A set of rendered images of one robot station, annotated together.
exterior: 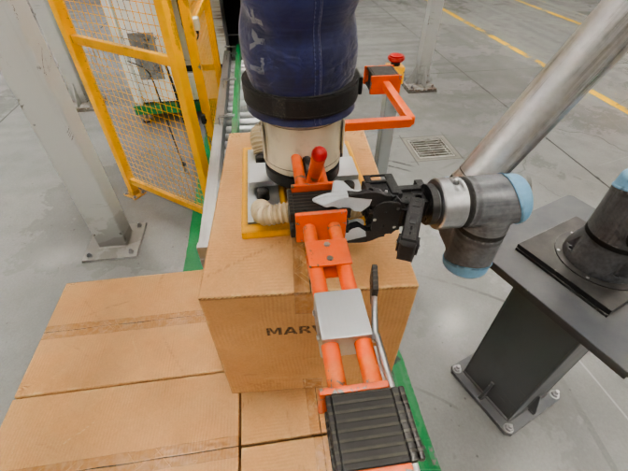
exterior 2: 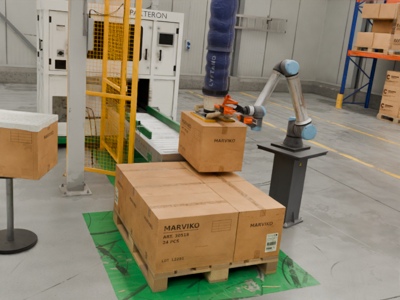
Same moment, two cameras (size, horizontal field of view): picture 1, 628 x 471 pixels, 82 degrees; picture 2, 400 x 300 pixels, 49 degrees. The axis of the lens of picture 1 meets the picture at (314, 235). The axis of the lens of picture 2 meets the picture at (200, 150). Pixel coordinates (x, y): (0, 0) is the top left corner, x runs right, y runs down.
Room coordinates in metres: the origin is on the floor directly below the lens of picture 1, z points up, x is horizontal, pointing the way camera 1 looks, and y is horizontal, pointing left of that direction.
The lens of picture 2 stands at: (-2.99, 1.25, 1.75)
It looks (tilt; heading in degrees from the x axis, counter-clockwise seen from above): 15 degrees down; 343
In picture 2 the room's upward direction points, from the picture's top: 5 degrees clockwise
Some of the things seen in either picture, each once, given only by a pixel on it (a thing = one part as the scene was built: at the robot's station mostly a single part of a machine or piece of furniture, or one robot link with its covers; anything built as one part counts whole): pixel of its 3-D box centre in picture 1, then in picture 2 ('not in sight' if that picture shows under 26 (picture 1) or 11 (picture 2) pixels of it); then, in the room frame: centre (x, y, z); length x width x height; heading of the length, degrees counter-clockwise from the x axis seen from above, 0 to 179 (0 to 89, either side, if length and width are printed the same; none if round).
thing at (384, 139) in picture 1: (380, 166); not in sight; (1.61, -0.34, 0.50); 0.07 x 0.07 x 1.00; 8
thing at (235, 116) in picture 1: (231, 85); (128, 119); (2.45, 0.55, 0.60); 1.60 x 0.10 x 0.09; 8
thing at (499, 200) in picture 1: (488, 201); (257, 111); (0.52, -0.31, 1.12); 0.12 x 0.09 x 0.10; 98
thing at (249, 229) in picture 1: (263, 180); (202, 115); (0.71, 0.12, 1.03); 0.34 x 0.10 x 0.05; 8
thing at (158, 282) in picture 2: not in sight; (188, 236); (0.28, 0.28, 0.07); 1.20 x 1.00 x 0.14; 8
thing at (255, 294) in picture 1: (303, 249); (210, 140); (0.71, 0.03, 0.81); 0.60 x 0.40 x 0.40; 4
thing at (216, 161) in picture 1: (222, 124); (131, 134); (2.09, 0.56, 0.50); 2.31 x 0.05 x 0.19; 8
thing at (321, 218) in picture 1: (318, 210); (225, 109); (0.48, -0.01, 1.13); 0.10 x 0.08 x 0.06; 98
